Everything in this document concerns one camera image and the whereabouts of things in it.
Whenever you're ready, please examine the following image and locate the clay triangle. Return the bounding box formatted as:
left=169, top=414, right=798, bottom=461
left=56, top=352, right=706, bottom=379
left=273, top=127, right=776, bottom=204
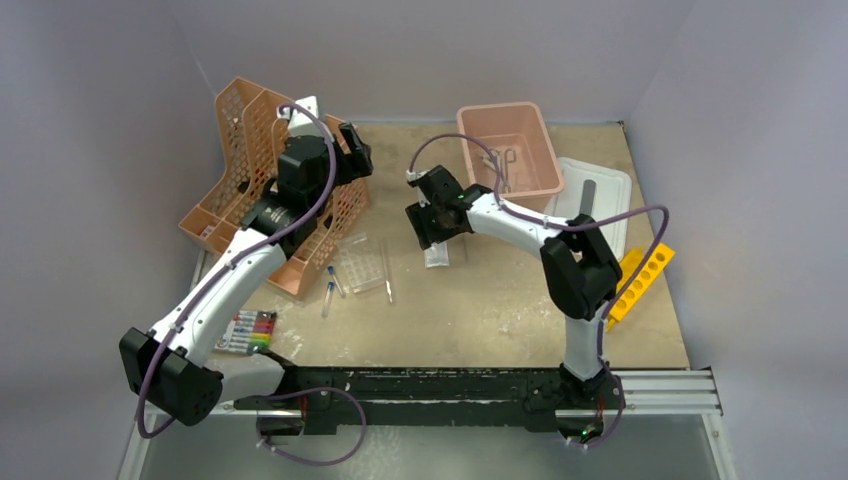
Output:
left=424, top=243, right=450, bottom=268

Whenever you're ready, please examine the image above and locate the clear plastic well plate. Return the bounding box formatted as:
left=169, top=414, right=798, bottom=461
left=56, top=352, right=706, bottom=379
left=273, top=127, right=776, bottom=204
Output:
left=338, top=232, right=385, bottom=294

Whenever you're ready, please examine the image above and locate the blue capped tube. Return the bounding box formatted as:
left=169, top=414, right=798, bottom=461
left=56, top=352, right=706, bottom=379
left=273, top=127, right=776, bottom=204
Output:
left=327, top=265, right=346, bottom=298
left=321, top=281, right=336, bottom=318

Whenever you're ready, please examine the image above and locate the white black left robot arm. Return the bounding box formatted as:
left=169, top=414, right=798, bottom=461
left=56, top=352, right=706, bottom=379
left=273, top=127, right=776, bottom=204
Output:
left=119, top=122, right=373, bottom=438

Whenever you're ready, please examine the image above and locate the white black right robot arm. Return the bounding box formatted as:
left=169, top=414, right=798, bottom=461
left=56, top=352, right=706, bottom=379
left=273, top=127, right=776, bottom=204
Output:
left=405, top=166, right=622, bottom=407

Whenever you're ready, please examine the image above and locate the pink plastic bin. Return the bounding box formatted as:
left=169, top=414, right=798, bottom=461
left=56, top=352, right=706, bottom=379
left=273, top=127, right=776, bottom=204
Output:
left=456, top=102, right=565, bottom=212

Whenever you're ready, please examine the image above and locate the orange perforated file organizer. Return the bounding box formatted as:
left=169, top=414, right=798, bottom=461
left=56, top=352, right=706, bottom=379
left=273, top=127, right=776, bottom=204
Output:
left=177, top=76, right=371, bottom=303

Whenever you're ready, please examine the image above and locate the white plastic bin lid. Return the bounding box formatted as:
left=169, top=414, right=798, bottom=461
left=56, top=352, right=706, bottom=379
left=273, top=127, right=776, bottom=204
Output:
left=543, top=157, right=633, bottom=221

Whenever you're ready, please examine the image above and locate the colored marker pack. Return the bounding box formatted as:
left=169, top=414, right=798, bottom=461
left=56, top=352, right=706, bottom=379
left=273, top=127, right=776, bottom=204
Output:
left=214, top=310, right=278, bottom=355

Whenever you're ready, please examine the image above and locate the yellow test tube rack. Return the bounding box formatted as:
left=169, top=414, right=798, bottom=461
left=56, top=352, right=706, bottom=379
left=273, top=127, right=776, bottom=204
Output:
left=607, top=243, right=676, bottom=330

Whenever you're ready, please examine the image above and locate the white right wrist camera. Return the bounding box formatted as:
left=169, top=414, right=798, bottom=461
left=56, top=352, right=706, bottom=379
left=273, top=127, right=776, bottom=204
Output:
left=405, top=170, right=429, bottom=190

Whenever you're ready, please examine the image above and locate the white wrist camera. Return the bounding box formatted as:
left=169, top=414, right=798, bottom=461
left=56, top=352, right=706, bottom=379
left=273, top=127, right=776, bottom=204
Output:
left=405, top=170, right=429, bottom=190
left=277, top=95, right=323, bottom=137

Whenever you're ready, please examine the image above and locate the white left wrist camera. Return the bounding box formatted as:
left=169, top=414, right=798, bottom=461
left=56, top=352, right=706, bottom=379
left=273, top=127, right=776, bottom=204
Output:
left=277, top=95, right=323, bottom=137

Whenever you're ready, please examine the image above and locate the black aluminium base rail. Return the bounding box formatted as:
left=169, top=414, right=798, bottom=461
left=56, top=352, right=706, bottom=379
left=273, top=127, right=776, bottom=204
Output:
left=132, top=364, right=723, bottom=439

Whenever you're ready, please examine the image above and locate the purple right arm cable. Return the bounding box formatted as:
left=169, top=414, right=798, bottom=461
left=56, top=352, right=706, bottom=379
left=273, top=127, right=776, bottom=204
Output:
left=406, top=133, right=670, bottom=452

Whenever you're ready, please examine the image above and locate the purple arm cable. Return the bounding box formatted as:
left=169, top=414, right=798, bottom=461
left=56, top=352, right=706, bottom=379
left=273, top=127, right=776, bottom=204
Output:
left=406, top=133, right=670, bottom=452
left=134, top=102, right=369, bottom=467

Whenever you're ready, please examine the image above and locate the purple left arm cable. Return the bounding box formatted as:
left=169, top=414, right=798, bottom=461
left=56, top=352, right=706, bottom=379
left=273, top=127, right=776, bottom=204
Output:
left=134, top=102, right=369, bottom=467

